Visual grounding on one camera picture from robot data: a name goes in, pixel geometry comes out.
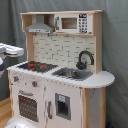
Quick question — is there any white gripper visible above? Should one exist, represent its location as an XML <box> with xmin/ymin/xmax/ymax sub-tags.
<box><xmin>0</xmin><ymin>43</ymin><xmax>24</xmax><ymax>58</ymax></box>

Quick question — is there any grey toy sink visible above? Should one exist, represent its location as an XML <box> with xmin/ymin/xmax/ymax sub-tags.
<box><xmin>52</xmin><ymin>67</ymin><xmax>92</xmax><ymax>81</ymax></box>

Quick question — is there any grey cabinet door handle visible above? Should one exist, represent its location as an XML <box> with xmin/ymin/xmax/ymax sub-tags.
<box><xmin>47</xmin><ymin>101</ymin><xmax>52</xmax><ymax>119</ymax></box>

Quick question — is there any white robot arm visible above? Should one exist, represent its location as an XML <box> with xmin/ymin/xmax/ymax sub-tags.
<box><xmin>0</xmin><ymin>43</ymin><xmax>35</xmax><ymax>128</ymax></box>

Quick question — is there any wooden toy kitchen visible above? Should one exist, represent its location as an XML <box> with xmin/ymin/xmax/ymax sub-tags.
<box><xmin>8</xmin><ymin>10</ymin><xmax>115</xmax><ymax>128</ymax></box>

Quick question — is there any black toy faucet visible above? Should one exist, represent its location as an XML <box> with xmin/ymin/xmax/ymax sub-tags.
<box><xmin>75</xmin><ymin>50</ymin><xmax>95</xmax><ymax>71</ymax></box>

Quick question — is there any red stove knob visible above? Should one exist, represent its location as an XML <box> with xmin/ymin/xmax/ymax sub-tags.
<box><xmin>13</xmin><ymin>76</ymin><xmax>19</xmax><ymax>82</ymax></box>
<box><xmin>32</xmin><ymin>81</ymin><xmax>38</xmax><ymax>87</ymax></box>

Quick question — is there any red left stove knob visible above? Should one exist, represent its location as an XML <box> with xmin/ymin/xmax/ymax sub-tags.
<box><xmin>13</xmin><ymin>76</ymin><xmax>19</xmax><ymax>82</ymax></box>

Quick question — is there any toy oven door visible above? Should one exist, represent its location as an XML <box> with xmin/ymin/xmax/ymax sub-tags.
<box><xmin>18</xmin><ymin>90</ymin><xmax>38</xmax><ymax>122</ymax></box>

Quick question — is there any red right stove knob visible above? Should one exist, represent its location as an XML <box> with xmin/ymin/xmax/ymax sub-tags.
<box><xmin>32</xmin><ymin>81</ymin><xmax>38</xmax><ymax>87</ymax></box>

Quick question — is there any grey ice dispenser panel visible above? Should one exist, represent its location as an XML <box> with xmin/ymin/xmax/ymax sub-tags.
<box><xmin>55</xmin><ymin>93</ymin><xmax>71</xmax><ymax>120</ymax></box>

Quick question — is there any grey range hood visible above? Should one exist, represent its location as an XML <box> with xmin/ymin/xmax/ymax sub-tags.
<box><xmin>25</xmin><ymin>15</ymin><xmax>54</xmax><ymax>34</ymax></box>

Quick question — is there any black toy stovetop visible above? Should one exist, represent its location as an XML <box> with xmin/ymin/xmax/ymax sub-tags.
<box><xmin>20</xmin><ymin>61</ymin><xmax>56</xmax><ymax>73</ymax></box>

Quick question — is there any white toy microwave door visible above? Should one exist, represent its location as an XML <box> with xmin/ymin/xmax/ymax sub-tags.
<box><xmin>55</xmin><ymin>14</ymin><xmax>92</xmax><ymax>34</ymax></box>

